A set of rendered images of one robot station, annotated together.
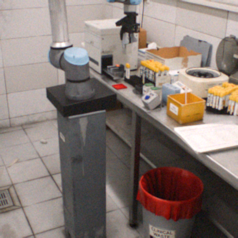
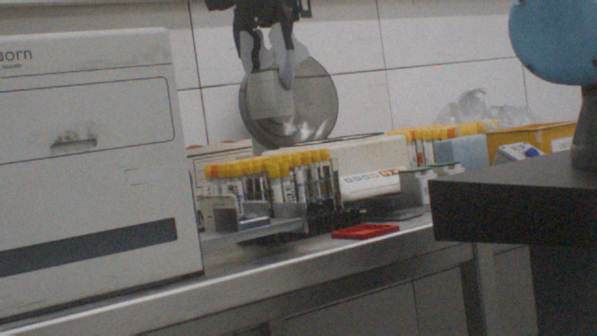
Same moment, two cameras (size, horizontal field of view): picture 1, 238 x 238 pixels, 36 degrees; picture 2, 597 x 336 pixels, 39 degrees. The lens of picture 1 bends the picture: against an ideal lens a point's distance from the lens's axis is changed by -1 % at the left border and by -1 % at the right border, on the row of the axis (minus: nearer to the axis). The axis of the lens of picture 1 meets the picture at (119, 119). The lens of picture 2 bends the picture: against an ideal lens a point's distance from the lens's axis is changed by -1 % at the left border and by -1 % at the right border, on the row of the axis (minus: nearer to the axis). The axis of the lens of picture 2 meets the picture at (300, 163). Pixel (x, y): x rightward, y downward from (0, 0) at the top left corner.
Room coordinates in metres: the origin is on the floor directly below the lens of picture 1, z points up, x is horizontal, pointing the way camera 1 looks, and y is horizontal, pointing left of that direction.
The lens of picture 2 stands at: (2.31, 1.15, 1.05)
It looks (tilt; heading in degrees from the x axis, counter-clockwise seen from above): 3 degrees down; 261
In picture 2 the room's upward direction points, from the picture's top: 8 degrees counter-clockwise
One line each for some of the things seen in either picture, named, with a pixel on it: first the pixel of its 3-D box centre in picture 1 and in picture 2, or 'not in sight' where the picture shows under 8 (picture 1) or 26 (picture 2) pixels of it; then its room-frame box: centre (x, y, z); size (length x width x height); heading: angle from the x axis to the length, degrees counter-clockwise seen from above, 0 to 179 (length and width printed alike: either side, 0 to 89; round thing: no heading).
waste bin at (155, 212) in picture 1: (168, 212); not in sight; (1.71, -0.30, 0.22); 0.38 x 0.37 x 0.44; 27
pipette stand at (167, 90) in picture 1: (170, 95); (463, 166); (1.79, -0.27, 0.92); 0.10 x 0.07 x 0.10; 34
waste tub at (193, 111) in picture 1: (185, 107); (536, 153); (1.63, -0.32, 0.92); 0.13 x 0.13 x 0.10; 25
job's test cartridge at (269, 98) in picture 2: (126, 48); (270, 94); (2.14, -0.04, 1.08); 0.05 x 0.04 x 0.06; 130
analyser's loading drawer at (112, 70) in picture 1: (111, 69); (228, 226); (2.23, 0.05, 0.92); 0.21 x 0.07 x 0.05; 27
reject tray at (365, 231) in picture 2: (119, 86); (365, 231); (2.04, 0.00, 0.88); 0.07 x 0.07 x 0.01; 27
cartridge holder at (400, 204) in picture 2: (141, 88); (389, 206); (1.97, -0.13, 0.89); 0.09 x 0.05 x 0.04; 120
